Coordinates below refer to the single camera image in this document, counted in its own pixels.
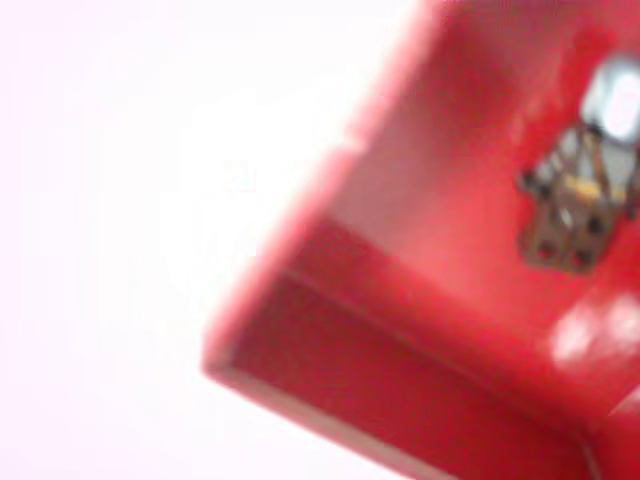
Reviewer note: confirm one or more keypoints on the red open box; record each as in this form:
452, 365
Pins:
400, 325

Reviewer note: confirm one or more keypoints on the small grey-brown toy figure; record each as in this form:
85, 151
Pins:
575, 210

